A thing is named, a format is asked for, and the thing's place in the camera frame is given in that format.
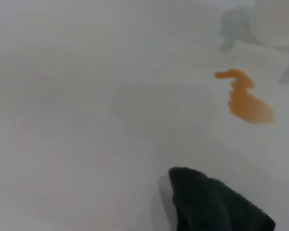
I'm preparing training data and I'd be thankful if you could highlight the dark rag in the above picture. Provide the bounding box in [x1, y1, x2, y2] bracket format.
[168, 166, 276, 231]

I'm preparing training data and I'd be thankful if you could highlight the orange liquid stain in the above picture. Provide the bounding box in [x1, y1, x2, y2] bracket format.
[214, 68, 277, 125]

